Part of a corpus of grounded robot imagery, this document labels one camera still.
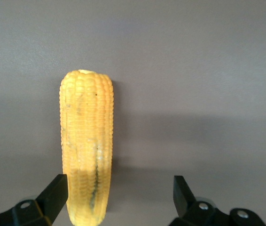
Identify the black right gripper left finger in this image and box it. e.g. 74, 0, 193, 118
0, 174, 68, 226

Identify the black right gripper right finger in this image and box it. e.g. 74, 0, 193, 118
169, 175, 266, 226

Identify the yellow corn cob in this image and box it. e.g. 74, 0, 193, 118
59, 69, 115, 226

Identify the brown table cover sheet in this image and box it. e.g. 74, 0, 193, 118
0, 0, 266, 226

